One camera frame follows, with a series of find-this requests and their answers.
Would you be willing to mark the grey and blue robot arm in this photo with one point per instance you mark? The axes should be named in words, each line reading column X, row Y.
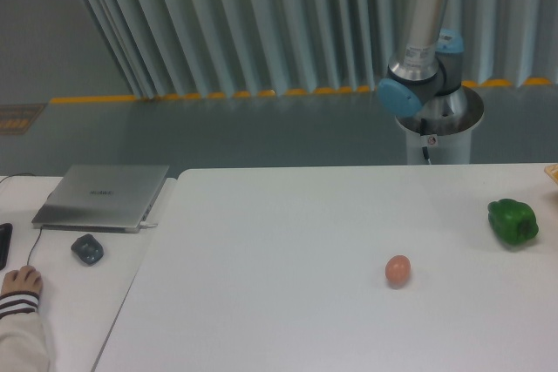
column 414, row 74

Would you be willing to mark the yellow wicker basket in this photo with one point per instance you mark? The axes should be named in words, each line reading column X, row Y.
column 552, row 172

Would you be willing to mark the brown egg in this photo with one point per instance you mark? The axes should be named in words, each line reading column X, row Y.
column 398, row 271

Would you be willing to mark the green bell pepper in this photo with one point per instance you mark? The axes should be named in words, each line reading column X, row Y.
column 513, row 222

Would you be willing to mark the silver laptop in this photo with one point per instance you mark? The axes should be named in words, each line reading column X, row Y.
column 103, row 198

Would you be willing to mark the person's hand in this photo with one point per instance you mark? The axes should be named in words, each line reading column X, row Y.
column 25, row 280

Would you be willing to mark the black keyboard edge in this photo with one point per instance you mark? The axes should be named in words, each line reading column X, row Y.
column 6, row 230

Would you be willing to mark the small dark grey device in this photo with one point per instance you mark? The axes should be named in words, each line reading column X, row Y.
column 88, row 249

